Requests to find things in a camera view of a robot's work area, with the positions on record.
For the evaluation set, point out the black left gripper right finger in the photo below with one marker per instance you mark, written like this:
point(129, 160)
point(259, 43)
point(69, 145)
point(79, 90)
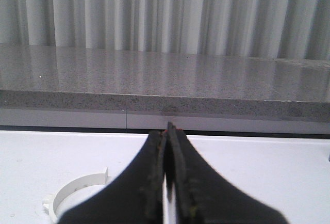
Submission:
point(203, 195)

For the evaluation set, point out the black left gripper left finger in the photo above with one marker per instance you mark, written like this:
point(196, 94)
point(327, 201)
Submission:
point(135, 196)

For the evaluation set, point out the white half pipe clamp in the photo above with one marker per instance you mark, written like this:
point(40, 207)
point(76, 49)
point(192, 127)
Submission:
point(51, 202)

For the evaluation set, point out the grey stone counter ledge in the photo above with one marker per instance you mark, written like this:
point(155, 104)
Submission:
point(51, 77)

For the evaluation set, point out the white pleated curtain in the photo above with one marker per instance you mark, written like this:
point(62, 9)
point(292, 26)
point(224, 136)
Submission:
point(260, 28)

